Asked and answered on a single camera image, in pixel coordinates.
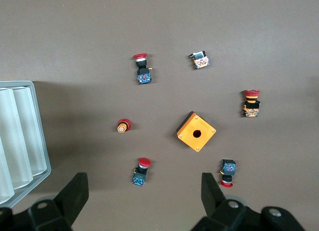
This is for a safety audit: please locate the orange contact block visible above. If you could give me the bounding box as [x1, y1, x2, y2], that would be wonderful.
[188, 50, 210, 70]

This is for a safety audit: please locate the grey slotted tray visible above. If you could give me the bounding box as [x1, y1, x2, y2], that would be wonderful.
[0, 80, 52, 209]

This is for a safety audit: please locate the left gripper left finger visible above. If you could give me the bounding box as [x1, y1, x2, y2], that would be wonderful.
[0, 172, 90, 231]

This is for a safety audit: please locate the red yellow button head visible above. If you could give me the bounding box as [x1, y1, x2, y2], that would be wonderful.
[116, 118, 132, 134]

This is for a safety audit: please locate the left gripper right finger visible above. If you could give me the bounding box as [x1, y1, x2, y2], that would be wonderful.
[190, 172, 306, 231]

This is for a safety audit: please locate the brown paper table cover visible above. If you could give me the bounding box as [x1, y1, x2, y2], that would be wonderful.
[0, 0, 319, 231]

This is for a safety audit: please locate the red emergency stop orange block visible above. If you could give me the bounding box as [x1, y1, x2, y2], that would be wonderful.
[241, 89, 261, 118]

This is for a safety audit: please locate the orange button enclosure box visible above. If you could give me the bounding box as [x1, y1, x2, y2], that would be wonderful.
[176, 111, 217, 154]

